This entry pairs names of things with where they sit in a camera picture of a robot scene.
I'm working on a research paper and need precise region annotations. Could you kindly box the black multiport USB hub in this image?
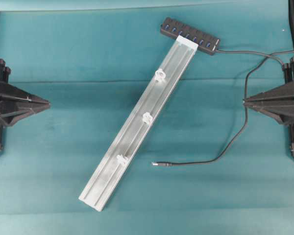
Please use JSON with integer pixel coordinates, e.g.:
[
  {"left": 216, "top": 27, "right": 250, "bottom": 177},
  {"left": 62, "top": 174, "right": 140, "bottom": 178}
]
[{"left": 160, "top": 17, "right": 221, "bottom": 55}]

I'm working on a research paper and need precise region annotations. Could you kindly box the white zip-tie ring top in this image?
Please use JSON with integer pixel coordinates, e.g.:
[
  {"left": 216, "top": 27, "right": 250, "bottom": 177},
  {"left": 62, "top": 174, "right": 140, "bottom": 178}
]
[{"left": 154, "top": 69, "right": 166, "bottom": 81}]

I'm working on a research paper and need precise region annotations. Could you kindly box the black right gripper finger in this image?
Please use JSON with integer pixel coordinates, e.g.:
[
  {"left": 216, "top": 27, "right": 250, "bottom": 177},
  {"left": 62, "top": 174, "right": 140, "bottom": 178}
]
[
  {"left": 244, "top": 82, "right": 294, "bottom": 105},
  {"left": 244, "top": 105, "right": 294, "bottom": 125}
]

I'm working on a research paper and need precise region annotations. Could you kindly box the long aluminium rail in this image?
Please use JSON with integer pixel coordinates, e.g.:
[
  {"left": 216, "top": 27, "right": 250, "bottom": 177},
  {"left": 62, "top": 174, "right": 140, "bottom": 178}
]
[{"left": 79, "top": 36, "right": 198, "bottom": 212}]

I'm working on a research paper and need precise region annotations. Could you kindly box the white zip-tie ring bottom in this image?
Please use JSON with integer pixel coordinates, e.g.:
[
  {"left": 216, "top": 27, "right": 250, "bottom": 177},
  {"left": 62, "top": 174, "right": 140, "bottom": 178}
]
[{"left": 116, "top": 154, "right": 128, "bottom": 166}]

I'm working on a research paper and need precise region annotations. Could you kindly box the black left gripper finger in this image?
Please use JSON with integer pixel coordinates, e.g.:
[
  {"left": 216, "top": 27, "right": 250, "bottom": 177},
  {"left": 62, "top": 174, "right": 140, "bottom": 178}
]
[
  {"left": 0, "top": 81, "right": 49, "bottom": 104},
  {"left": 0, "top": 104, "right": 50, "bottom": 127}
]

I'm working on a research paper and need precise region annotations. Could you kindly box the black USB cable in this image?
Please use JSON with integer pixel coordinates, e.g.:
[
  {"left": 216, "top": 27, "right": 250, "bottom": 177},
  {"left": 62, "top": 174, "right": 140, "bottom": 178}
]
[{"left": 151, "top": 48, "right": 294, "bottom": 168}]

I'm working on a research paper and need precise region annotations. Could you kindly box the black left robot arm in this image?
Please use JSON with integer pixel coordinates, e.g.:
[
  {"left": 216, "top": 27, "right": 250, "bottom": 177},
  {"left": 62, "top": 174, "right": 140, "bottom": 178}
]
[{"left": 0, "top": 59, "right": 50, "bottom": 151}]

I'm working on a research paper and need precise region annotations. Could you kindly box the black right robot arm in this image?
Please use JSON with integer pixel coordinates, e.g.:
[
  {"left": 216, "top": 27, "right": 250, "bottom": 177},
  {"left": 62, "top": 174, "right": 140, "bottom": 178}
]
[{"left": 244, "top": 57, "right": 294, "bottom": 158}]

